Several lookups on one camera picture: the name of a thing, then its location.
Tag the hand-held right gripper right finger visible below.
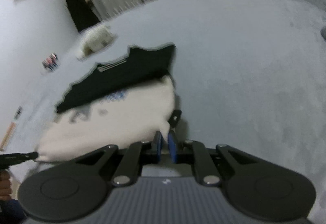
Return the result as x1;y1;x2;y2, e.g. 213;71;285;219
168;130;258;186

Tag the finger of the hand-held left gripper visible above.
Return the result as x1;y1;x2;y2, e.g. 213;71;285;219
10;151;39;163

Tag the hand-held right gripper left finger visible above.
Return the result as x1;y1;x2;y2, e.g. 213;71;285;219
74;131;163;186

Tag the cream and black sweatshirt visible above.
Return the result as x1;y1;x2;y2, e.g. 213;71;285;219
34;44;182;163

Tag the person's left hand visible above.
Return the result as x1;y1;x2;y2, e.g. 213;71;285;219
0;170;12;201

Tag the person's left leg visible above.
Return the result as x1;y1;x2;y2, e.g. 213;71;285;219
0;198;26;224

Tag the smartphone with lit screen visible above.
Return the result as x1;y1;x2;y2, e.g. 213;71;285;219
42;53;58;69

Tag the white plush dog toy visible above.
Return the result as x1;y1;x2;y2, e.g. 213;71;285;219
78;26;114;60

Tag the black hanging coat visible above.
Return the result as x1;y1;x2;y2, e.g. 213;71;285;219
62;0;101;33

